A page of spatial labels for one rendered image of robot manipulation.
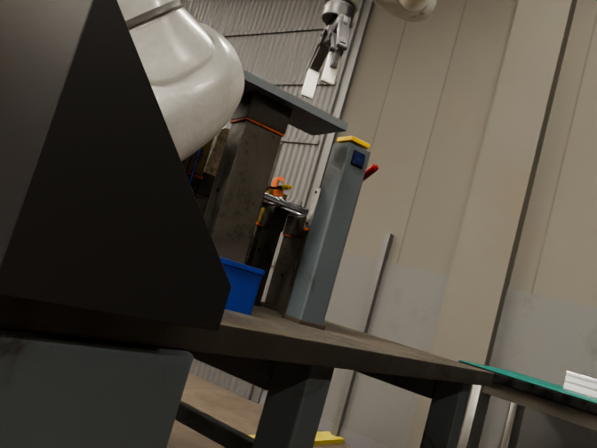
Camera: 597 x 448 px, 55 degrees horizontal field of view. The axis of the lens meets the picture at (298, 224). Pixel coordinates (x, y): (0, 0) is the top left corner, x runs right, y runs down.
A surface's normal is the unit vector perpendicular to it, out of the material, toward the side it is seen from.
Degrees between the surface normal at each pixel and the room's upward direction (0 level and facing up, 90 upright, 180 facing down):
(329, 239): 90
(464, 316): 90
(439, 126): 90
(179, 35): 80
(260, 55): 90
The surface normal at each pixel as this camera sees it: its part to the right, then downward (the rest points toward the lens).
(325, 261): 0.55, 0.05
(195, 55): 0.72, -0.09
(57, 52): -0.57, -0.26
